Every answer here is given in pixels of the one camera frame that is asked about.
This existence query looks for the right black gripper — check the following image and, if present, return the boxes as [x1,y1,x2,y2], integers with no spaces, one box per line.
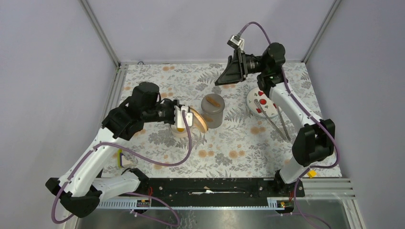
[215,48,268,87]

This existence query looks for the beige round lid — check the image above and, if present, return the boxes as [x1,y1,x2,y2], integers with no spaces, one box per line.
[190,107,209,134]

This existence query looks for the grey lid with wooden knob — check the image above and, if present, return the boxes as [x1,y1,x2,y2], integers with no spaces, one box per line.
[201,94,225,115]

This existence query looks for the metal food tongs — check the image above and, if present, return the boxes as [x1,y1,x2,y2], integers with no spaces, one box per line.
[254,98,292,144]

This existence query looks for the grey cylindrical lunch container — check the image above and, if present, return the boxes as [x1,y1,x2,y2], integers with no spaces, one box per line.
[202,109,224,129]

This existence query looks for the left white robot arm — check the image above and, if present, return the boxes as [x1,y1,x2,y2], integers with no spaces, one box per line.
[45,82,193,218]

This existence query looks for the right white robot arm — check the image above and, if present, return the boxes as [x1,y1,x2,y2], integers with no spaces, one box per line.
[215,41,335,197]

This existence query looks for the round steel lunch bowl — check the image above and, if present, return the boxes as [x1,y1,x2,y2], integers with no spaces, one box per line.
[169,125,191,138]

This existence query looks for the white patterned plate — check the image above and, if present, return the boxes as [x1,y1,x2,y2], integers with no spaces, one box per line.
[246,87,278,119]

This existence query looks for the green yellow object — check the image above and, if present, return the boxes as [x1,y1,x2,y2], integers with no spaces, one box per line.
[117,149,132,168]

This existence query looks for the floral patterned table mat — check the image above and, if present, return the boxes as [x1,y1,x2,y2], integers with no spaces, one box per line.
[101,62,343,179]

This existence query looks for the small yellow block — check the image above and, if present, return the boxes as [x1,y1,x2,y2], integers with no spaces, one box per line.
[307,170,317,178]

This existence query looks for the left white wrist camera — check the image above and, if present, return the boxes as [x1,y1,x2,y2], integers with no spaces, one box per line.
[174,105,193,128]

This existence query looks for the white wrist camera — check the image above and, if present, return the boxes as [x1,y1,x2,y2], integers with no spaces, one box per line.
[174,105,193,128]
[227,34,245,51]

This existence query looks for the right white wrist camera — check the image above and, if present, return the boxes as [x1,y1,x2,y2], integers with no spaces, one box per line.
[227,34,245,51]

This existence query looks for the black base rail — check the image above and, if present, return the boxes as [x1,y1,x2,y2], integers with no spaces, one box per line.
[135,178,305,208]

